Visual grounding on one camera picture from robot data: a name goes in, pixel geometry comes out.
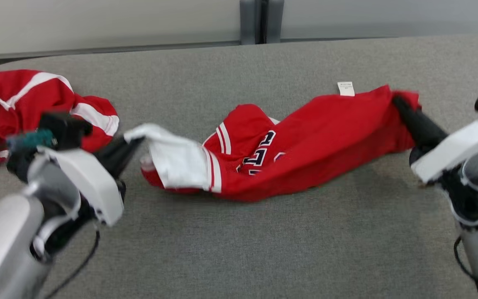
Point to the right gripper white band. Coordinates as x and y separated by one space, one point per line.
459 149

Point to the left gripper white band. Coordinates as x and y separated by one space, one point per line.
93 187

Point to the red basketball jersey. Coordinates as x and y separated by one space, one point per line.
305 145

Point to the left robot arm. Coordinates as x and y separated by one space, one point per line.
2 241

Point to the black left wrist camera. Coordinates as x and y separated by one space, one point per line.
64 131

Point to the grey partition post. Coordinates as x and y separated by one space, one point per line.
259 20

